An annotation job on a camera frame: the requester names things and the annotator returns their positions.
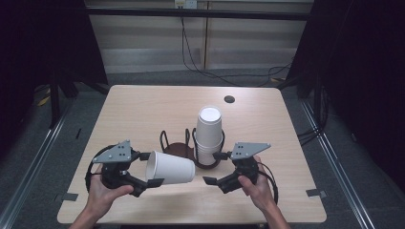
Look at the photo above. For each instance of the black round table grommet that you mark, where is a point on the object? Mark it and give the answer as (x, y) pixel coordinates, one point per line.
(229, 99)

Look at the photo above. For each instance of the aluminium floor rail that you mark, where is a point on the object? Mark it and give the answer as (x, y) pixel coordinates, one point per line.
(35, 162)
(337, 165)

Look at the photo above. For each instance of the black curtain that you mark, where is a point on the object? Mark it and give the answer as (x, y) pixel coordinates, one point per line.
(38, 41)
(366, 63)

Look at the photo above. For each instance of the person's right hand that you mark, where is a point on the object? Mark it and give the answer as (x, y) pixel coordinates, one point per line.
(262, 191)

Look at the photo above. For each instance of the stack of white cups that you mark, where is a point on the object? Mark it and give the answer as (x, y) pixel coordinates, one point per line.
(208, 130)

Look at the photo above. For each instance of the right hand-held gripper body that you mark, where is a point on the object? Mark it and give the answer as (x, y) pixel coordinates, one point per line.
(246, 149)

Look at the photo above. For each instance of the dark brown double cup holder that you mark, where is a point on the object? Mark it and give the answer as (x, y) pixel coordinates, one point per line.
(178, 149)

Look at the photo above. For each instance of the white wall socket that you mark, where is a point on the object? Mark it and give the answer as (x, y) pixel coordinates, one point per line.
(186, 4)

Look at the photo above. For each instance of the black horizontal bar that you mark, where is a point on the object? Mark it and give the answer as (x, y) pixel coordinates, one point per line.
(197, 13)

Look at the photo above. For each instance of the grey tape strip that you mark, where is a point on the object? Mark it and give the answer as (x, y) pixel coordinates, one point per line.
(70, 197)
(315, 192)

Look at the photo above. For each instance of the black metal stand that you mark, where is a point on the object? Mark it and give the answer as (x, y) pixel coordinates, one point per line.
(54, 101)

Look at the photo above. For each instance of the person's left hand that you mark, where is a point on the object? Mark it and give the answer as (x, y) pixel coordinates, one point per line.
(100, 198)

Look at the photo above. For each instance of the yellow floor marker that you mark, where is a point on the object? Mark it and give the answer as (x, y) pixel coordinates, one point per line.
(43, 101)

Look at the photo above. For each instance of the small black floor tape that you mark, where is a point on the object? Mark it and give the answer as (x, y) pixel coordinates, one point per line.
(78, 133)

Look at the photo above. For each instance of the white paper cup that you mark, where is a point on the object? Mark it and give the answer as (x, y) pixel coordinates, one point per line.
(173, 168)

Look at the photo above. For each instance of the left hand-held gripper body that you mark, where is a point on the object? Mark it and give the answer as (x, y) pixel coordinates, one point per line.
(113, 154)

